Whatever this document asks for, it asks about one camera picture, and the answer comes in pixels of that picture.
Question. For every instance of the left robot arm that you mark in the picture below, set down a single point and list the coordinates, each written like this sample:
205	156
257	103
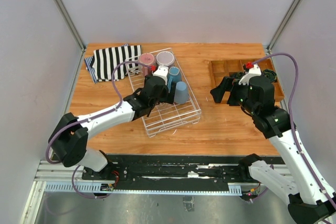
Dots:
70	137

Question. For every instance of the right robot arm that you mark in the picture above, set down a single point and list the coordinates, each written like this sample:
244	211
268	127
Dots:
309	198

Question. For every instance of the wooden compartment tray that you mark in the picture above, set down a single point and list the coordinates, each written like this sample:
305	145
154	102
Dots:
218	69

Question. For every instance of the black white striped cloth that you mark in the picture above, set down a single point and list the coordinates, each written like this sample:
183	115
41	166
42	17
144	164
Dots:
137	51

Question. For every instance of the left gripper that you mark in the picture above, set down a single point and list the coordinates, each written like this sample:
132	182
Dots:
172	92

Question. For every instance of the blue floral mug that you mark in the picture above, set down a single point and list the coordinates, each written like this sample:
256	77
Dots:
174	76

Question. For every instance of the lilac grey mug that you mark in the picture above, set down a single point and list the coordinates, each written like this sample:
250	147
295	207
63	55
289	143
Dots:
166	59

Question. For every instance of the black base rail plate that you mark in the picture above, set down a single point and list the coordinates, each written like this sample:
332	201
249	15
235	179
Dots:
171	172

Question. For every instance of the plain blue cup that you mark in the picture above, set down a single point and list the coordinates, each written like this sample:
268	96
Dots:
181	93

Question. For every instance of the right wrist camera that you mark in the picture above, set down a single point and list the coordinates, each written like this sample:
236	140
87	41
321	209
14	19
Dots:
251	70

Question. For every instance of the clear glass cup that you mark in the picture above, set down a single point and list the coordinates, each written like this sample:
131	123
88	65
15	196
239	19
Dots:
163	106

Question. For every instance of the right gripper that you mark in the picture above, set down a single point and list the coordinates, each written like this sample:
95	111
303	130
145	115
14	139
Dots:
226	85

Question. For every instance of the pink ghost mug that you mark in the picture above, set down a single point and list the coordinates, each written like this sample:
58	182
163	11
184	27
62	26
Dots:
149	60

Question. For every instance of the dark coiled item right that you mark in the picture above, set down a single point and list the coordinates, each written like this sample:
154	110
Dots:
270	74

